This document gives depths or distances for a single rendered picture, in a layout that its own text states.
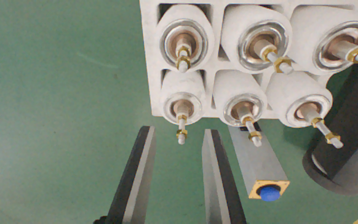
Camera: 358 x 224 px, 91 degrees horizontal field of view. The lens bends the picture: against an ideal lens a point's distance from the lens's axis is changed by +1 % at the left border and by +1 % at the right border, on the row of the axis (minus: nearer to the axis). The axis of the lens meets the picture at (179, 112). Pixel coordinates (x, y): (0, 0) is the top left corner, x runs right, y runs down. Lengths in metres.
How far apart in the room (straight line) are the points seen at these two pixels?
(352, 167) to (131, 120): 0.74
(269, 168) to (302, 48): 0.25
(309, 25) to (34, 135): 0.99
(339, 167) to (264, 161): 0.36
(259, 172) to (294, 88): 0.19
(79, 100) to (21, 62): 0.20
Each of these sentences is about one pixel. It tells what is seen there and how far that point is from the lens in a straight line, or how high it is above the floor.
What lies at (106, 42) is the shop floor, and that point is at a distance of 0.59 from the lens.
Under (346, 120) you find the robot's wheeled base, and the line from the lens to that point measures 0.74.
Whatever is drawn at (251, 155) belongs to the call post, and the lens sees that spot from 0.47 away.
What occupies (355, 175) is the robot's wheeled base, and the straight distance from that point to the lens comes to 0.78.
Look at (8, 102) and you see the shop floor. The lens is 0.92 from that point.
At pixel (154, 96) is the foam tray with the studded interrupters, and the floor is 0.18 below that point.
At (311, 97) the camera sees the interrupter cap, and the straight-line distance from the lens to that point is 0.39.
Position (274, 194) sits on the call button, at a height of 0.33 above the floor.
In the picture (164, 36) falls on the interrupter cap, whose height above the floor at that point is 0.25.
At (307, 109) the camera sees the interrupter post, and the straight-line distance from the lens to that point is 0.40.
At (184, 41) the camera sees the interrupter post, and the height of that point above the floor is 0.27.
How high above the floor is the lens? 0.53
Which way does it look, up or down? 53 degrees down
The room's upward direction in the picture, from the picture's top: 177 degrees counter-clockwise
